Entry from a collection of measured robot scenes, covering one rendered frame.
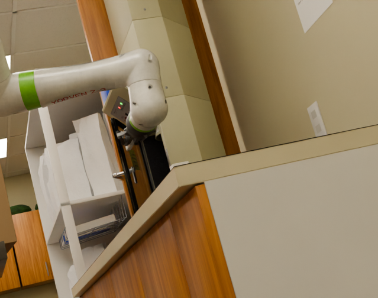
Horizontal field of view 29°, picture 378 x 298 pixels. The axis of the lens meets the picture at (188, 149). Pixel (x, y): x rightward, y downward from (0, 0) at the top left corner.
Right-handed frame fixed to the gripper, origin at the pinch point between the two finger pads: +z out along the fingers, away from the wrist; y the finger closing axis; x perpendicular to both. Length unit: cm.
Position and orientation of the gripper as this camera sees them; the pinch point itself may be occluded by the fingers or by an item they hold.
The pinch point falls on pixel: (129, 143)
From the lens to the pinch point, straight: 248.9
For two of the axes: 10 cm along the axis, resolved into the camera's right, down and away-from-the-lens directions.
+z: -2.4, 2.9, 9.3
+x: 2.6, 9.4, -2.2
